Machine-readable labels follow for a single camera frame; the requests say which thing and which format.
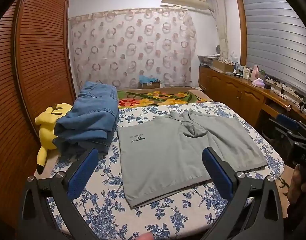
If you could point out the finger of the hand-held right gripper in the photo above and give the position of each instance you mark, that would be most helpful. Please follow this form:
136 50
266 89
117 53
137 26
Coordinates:
289 121
275 130

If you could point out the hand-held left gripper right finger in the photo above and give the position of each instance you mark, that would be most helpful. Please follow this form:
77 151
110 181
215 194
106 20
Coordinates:
218 173

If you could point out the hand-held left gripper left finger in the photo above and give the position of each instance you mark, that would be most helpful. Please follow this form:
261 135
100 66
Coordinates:
82 172

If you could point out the grey pants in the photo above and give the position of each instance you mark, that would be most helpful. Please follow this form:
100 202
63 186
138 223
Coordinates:
163 160

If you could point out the person's right forearm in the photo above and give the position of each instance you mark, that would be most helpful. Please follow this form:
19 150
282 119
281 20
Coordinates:
300 222

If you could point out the person's right hand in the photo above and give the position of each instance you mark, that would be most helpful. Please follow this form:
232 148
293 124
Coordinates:
296 177

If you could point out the dark blue folded jeans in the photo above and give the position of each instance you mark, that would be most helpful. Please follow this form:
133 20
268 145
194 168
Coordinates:
92 146

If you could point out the peach patterned blanket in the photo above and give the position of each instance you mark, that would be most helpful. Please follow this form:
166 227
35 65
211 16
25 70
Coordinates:
284 182

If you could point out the pink tissue box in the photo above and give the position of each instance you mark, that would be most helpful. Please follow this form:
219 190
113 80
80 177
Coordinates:
258 83

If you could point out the yellow plush toy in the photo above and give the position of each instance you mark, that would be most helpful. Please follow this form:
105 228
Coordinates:
46 135

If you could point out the wooden sideboard cabinet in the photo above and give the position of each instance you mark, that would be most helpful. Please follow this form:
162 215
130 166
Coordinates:
233 90

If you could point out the pink bottle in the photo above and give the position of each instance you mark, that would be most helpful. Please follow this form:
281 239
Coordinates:
256 72

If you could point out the light blue folded jeans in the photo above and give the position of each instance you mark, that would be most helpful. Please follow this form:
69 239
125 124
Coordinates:
92 110

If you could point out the blue floral bed sheet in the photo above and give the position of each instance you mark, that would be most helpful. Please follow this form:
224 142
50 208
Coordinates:
148 215

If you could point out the open cardboard box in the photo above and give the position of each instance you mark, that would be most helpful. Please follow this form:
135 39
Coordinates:
223 66

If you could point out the grey window blind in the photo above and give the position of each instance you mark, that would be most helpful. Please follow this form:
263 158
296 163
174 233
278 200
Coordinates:
275 35

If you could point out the orange flower blanket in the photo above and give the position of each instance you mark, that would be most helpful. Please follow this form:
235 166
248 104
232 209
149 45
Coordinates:
143 102

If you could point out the clear storage tray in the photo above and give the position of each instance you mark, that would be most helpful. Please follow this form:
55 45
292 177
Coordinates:
208 60

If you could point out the small cardboard box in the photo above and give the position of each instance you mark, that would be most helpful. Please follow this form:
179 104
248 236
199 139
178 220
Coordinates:
149 85

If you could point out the blue plastic bag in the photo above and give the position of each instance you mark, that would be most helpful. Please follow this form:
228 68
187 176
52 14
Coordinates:
148 78

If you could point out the wooden louvred wardrobe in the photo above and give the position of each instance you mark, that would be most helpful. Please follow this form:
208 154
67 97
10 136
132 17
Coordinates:
42 55

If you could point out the white wrapped air conditioner pipe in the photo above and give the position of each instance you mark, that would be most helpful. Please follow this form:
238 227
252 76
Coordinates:
220 17

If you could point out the wooden window frame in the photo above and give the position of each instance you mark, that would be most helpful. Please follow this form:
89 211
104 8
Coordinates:
240 30

